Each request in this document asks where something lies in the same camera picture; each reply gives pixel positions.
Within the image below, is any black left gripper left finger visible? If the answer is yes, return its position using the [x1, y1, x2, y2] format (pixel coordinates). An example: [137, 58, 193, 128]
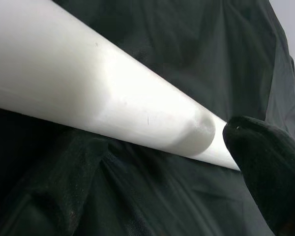
[4, 137, 109, 236]

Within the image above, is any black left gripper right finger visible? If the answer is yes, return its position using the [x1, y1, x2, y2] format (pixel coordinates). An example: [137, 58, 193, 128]
[222, 116, 295, 236]

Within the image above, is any black cloth table cover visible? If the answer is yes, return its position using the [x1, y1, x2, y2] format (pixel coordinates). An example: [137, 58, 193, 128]
[0, 0, 295, 236]

